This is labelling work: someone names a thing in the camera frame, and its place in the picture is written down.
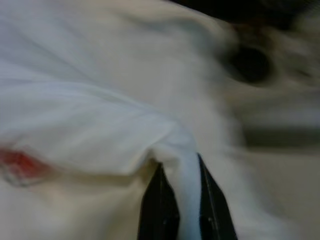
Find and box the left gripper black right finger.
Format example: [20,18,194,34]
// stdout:
[197,152,238,240]

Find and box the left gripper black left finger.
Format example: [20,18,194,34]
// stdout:
[136,163,181,240]

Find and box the cream cartoon print blanket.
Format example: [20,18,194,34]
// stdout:
[0,0,253,240]

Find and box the mattress with beige sheet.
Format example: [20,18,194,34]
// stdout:
[224,144,320,240]

